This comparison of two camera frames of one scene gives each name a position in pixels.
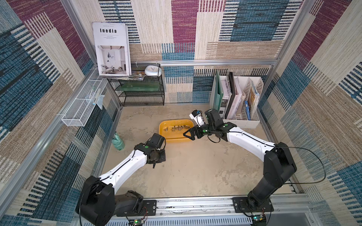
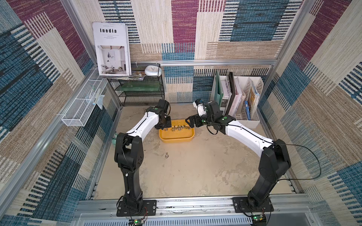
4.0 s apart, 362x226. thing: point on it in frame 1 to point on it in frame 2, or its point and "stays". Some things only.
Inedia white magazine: [111, 42] stays
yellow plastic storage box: [172, 130] stays
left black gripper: [162, 157] to [168, 124]
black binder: [232, 86] stays
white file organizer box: [237, 99] stays
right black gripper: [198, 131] to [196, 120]
